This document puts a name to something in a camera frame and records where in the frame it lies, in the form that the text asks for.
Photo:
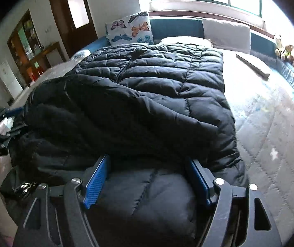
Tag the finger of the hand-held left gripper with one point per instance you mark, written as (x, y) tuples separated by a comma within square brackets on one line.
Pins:
[(14, 112), (14, 132)]

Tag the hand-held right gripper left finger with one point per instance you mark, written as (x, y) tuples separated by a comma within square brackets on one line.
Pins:
[(96, 182)]

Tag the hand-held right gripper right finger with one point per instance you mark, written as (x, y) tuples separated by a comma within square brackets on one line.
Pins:
[(201, 182)]

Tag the black puffer jacket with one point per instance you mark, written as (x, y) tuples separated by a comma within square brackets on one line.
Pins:
[(149, 95)]

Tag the white pink plastic bag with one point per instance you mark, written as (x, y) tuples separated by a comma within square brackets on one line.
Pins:
[(4, 126)]

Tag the white refrigerator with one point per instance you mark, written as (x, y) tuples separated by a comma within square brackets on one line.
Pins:
[(7, 79)]

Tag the wooden display cabinet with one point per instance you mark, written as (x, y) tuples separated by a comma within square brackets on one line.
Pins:
[(20, 43)]

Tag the brown wooden door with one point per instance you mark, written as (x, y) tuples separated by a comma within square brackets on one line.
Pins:
[(78, 38)]

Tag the butterfly print pillow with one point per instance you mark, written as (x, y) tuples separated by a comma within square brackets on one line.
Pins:
[(126, 30)]

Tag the white floral pillow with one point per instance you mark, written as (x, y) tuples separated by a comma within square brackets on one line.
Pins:
[(183, 40)]

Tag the white back cushion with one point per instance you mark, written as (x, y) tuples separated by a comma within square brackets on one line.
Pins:
[(224, 36)]

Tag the green-shirted plush toy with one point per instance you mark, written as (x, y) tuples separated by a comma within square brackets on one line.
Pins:
[(287, 52)]

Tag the blue padded bed surround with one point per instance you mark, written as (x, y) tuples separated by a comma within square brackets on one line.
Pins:
[(175, 28)]

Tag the white plush toy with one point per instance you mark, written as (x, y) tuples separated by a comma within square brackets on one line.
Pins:
[(279, 45)]

